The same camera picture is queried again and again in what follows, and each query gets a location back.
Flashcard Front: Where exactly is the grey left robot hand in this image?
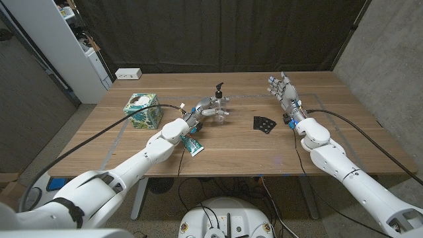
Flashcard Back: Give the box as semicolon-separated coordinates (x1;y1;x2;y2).
183;96;231;130

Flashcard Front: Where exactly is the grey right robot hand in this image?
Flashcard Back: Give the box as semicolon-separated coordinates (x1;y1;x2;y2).
266;71;309;124

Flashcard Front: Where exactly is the clear pump dispenser bottle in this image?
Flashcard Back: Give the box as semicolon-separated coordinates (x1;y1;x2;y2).
211;82;229;126

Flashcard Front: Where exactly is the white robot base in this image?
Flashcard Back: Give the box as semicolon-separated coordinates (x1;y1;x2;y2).
178;197;274;238

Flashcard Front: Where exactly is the green red toothpaste tube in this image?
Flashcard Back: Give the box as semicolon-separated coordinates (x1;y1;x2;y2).
180;134;205;157

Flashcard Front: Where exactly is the teal floral tissue box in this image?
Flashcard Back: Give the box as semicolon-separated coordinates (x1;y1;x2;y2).
123;93;163;130

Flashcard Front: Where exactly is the white power strip box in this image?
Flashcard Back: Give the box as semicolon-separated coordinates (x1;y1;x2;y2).
114;67;143;81

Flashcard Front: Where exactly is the brown cardboard box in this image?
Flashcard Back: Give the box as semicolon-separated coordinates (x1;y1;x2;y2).
0;170;27;212

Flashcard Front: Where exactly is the black backdrop curtain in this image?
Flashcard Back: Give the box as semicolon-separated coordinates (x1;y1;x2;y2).
74;0;367;74

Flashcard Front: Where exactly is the black round floor fan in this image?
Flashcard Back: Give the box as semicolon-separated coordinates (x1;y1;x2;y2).
147;177;175;195

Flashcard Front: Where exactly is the black backdrop stand pole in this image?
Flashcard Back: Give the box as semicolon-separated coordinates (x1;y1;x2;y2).
329;0;373;72

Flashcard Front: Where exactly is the grey table leg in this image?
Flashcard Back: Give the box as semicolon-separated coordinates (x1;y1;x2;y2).
130;177;149;221
297;176;321;221

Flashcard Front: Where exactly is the white storage cabinet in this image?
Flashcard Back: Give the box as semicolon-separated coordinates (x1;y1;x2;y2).
1;0;113;105

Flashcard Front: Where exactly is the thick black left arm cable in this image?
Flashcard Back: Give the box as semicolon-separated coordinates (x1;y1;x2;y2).
18;103;188;213

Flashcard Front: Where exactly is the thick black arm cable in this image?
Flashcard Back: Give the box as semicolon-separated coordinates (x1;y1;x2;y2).
304;108;423;186
18;103;188;213

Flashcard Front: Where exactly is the thin black left wrist cable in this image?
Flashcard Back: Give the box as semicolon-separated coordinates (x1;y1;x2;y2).
177;145;188;179

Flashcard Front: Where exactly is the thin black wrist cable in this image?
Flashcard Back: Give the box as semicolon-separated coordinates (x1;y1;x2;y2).
177;145;188;179
292;128;396;238

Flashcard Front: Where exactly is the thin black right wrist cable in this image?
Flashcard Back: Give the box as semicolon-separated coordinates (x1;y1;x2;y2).
292;128;396;238

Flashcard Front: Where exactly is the grey floor cable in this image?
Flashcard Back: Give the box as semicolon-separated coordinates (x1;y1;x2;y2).
260;177;300;238

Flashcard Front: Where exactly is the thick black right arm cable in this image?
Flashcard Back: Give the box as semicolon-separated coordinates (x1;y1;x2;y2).
304;108;423;186

